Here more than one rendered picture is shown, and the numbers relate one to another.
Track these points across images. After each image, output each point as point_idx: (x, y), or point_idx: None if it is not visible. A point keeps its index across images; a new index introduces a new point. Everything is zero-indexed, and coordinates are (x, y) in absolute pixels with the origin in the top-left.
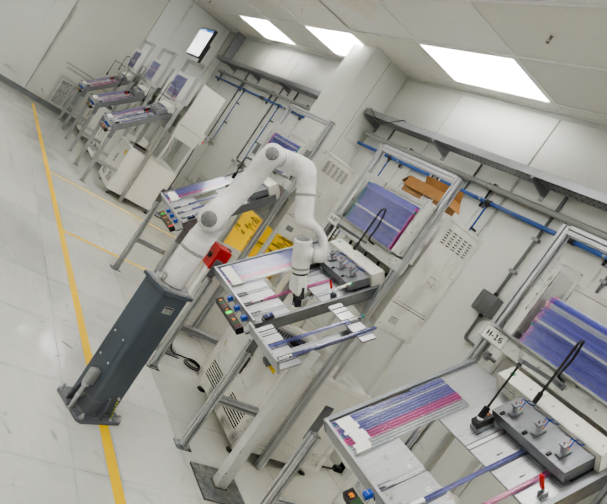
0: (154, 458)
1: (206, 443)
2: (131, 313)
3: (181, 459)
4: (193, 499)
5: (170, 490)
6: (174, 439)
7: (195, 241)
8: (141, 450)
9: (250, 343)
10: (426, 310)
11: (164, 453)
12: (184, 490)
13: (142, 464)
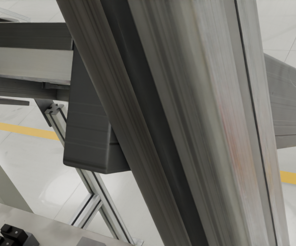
0: (118, 194)
1: None
2: None
3: (107, 231)
4: (54, 212)
5: (75, 191)
6: (139, 239)
7: None
8: (132, 184)
9: (53, 102)
10: None
11: (121, 212)
12: (68, 207)
13: (114, 176)
